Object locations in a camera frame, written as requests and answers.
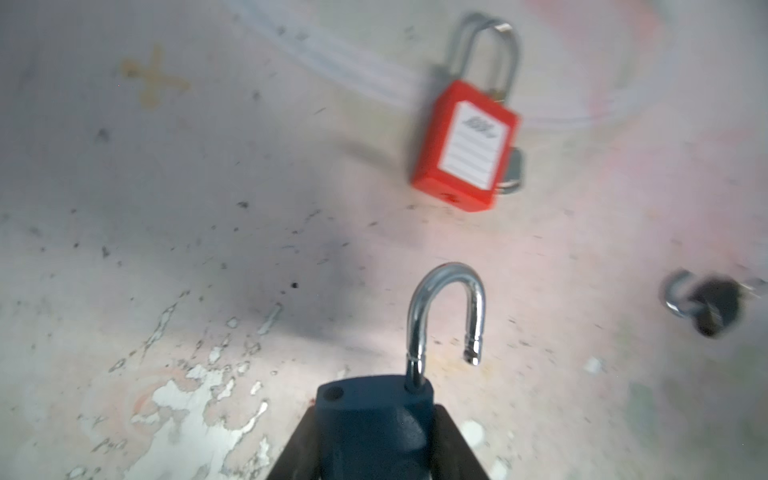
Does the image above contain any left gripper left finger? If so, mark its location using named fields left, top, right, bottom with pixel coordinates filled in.
left=266, top=405, right=320, bottom=480

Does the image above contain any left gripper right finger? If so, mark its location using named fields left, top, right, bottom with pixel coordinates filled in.
left=430, top=404, right=489, bottom=480

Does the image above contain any blue padlock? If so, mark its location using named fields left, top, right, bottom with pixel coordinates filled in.
left=315, top=262, right=486, bottom=479

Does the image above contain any red padlock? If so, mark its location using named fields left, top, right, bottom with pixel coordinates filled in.
left=410, top=13, right=521, bottom=213

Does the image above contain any black padlock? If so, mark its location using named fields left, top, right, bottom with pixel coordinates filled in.
left=659, top=269, right=767, bottom=339

